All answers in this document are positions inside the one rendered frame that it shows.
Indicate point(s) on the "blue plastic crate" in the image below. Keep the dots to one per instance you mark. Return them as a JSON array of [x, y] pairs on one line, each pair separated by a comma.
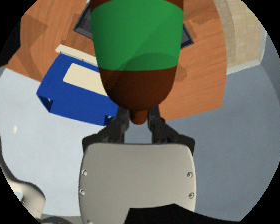
[[77, 84]]

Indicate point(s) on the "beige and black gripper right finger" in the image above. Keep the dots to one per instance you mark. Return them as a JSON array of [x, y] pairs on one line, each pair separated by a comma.
[[161, 132]]

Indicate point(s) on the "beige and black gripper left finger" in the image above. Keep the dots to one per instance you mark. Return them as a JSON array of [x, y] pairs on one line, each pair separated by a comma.
[[112, 132]]

